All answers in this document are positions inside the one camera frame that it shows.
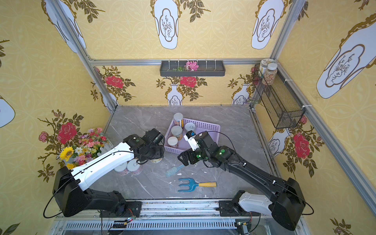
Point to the green label can white lid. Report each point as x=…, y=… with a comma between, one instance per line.
x=177, y=132

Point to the tall can with spoon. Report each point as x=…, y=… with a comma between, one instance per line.
x=178, y=119

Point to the pink artificial flower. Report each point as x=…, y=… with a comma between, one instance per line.
x=192, y=66

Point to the black wire basket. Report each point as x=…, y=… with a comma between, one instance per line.
x=280, y=101

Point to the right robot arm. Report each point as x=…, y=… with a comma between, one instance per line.
x=286, y=200

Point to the aluminium rail frame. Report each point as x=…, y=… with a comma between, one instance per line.
x=175, y=214

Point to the glass jar white lid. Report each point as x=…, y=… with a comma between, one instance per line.
x=270, y=74

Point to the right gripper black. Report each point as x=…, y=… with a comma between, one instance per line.
x=189, y=155

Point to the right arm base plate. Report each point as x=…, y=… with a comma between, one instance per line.
x=232, y=208

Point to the teal garden fork yellow handle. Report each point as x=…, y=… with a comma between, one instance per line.
x=192, y=184

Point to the grey wall shelf tray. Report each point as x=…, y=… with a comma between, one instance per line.
x=172, y=68

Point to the teal brush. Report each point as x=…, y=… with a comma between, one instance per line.
x=174, y=170

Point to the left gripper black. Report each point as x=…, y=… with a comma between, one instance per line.
x=154, y=138

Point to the pull-tab can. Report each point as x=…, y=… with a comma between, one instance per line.
x=190, y=126
x=122, y=169
x=156, y=160
x=134, y=168

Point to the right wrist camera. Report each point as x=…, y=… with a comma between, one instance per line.
x=190, y=138

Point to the flower pot white fence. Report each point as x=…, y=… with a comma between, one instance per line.
x=90, y=146

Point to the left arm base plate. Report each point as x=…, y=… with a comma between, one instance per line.
x=123, y=209

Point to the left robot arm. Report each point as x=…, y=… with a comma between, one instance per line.
x=72, y=191

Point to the small orange can white lid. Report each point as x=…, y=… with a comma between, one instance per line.
x=172, y=142

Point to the glass jar patterned lid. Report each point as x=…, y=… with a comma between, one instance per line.
x=263, y=65

